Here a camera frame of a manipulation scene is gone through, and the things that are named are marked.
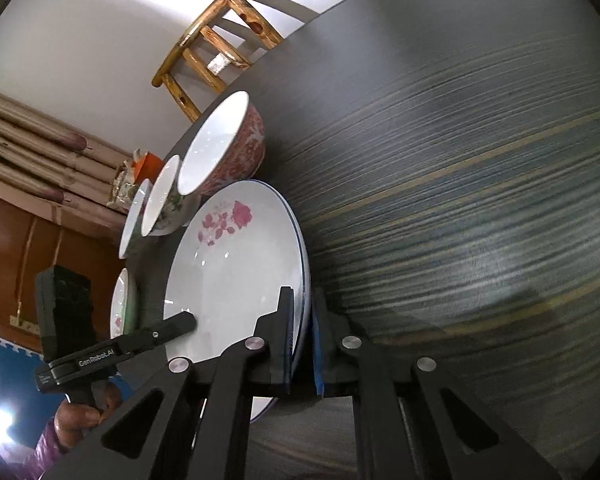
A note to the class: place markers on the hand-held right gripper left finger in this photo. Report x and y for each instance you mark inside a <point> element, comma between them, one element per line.
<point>281,352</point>

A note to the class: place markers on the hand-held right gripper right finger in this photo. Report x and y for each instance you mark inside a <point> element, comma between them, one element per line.
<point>319,355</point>

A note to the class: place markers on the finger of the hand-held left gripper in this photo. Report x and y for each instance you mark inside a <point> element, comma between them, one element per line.
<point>165,330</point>

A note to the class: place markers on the pale green bowl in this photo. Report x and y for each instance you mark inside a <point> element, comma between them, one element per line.
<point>125,305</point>

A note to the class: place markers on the white plate with pink roses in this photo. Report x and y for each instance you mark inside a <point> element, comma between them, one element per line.
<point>230,280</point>

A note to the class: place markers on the white plate with blue rim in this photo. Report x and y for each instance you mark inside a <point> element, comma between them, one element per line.
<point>306,270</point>

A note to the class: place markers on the small white bowl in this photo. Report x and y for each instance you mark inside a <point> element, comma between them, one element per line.
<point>132,225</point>

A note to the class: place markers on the small floral bowl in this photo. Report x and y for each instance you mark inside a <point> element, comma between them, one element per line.
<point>172,210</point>

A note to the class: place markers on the person's left forearm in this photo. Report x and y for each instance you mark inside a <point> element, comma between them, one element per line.
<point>37,452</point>

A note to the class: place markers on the person's left hand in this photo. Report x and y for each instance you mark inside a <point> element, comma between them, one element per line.
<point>75,420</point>

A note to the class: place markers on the brown wooden cabinet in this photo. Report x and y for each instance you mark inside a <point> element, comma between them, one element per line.
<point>10,260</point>

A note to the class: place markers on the blue foam floor mat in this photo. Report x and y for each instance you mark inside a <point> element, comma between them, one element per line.
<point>10,380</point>

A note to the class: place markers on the floral ceramic teapot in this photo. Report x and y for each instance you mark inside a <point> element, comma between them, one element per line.
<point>121,185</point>

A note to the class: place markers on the beige curtain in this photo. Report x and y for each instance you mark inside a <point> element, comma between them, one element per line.
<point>30,150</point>

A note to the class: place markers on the orange lidded cup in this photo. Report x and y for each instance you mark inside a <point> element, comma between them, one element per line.
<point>149,162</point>

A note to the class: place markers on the wooden chair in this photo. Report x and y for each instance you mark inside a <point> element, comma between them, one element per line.
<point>215,15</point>

